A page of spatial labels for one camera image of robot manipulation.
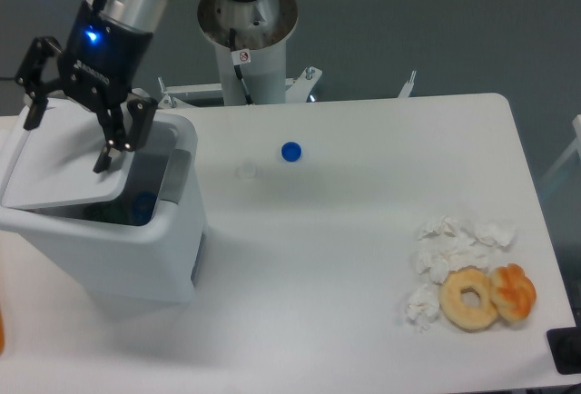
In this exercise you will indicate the large crumpled white tissue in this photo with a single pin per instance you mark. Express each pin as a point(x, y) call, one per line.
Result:
point(449, 244)

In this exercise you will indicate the blue bottle cap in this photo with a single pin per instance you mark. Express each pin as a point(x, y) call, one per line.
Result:
point(291, 152)

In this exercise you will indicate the white trash can body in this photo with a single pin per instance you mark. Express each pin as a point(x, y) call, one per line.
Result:
point(156, 261)

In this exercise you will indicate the white frame at right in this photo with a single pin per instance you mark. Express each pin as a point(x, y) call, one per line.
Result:
point(564, 164)

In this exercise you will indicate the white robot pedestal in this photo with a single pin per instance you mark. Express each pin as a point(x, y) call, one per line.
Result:
point(247, 77)

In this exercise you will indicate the blue plastic bottle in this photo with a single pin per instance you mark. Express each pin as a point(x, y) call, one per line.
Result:
point(143, 204)

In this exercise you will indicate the black device at corner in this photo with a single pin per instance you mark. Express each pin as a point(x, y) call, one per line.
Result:
point(564, 344)

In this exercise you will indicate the green crumpled wrapper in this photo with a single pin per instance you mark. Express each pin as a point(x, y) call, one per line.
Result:
point(109, 212)

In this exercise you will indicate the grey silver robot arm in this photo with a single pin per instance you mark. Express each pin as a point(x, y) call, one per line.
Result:
point(255, 24)

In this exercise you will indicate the plain ring donut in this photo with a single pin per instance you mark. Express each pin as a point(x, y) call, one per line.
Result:
point(464, 298)

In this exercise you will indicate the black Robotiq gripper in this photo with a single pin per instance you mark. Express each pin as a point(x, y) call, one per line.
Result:
point(96, 69)

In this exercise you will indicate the orange object at edge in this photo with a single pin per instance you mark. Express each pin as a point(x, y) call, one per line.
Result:
point(2, 330)

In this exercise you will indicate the small crumpled white tissue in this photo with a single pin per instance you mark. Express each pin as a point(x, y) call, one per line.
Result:
point(422, 307)

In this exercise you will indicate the white trash can lid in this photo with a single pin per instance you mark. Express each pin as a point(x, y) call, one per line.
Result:
point(53, 165)

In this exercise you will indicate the orange glazed twisted donut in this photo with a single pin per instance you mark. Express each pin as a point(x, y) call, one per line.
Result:
point(512, 292)

